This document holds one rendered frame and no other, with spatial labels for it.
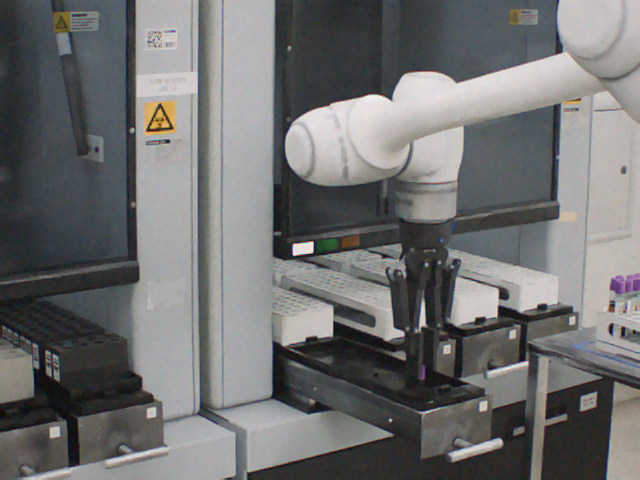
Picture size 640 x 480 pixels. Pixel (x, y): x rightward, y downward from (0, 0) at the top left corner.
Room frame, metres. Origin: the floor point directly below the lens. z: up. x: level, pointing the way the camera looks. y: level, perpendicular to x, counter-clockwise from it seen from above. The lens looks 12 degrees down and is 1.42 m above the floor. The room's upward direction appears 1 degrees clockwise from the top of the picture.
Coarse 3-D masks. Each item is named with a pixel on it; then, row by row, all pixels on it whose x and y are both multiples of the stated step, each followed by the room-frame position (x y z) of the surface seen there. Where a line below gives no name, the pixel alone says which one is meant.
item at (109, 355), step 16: (64, 352) 1.79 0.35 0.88; (80, 352) 1.80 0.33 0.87; (96, 352) 1.82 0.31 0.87; (112, 352) 1.83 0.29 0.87; (64, 368) 1.79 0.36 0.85; (80, 368) 1.80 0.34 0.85; (96, 368) 1.82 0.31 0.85; (112, 368) 1.83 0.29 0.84; (128, 368) 1.85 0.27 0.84; (64, 384) 1.79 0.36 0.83; (80, 384) 1.80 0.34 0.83; (96, 384) 1.82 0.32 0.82
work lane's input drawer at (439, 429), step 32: (288, 352) 2.03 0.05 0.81; (320, 352) 2.06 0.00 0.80; (352, 352) 2.07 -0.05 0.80; (384, 352) 2.02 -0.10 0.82; (288, 384) 2.01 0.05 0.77; (320, 384) 1.95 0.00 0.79; (352, 384) 1.89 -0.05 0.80; (384, 384) 1.90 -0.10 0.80; (416, 384) 1.90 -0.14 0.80; (448, 384) 1.83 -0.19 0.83; (352, 416) 1.88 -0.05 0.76; (384, 416) 1.83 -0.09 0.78; (416, 416) 1.77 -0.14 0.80; (448, 416) 1.79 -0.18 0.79; (480, 416) 1.83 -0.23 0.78; (448, 448) 1.79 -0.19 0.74; (480, 448) 1.77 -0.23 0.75
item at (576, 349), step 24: (552, 336) 2.11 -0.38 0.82; (576, 336) 2.11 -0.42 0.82; (528, 360) 2.08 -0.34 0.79; (552, 360) 2.03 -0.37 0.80; (576, 360) 1.99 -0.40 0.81; (600, 360) 1.97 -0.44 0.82; (624, 360) 1.97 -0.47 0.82; (528, 384) 2.08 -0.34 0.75; (624, 384) 1.90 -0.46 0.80; (528, 408) 2.07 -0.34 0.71; (528, 432) 2.07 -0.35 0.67; (528, 456) 2.07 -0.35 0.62
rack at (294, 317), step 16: (272, 288) 2.23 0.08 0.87; (272, 304) 2.12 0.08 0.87; (288, 304) 2.13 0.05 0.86; (304, 304) 2.13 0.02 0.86; (320, 304) 2.13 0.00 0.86; (272, 320) 2.08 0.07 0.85; (288, 320) 2.06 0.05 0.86; (304, 320) 2.08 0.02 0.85; (320, 320) 2.09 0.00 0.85; (272, 336) 2.08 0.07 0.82; (288, 336) 2.06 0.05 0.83; (304, 336) 2.08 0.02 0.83; (320, 336) 2.09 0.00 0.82
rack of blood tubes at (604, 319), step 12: (600, 312) 2.03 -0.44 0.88; (612, 312) 2.02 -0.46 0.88; (636, 312) 2.03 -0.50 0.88; (600, 324) 2.03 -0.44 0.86; (624, 324) 1.99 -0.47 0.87; (636, 324) 1.97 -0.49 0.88; (600, 336) 2.03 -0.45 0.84; (624, 336) 2.02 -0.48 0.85; (636, 336) 2.02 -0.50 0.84; (600, 348) 2.03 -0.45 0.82; (612, 348) 2.01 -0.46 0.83; (636, 348) 1.97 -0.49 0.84
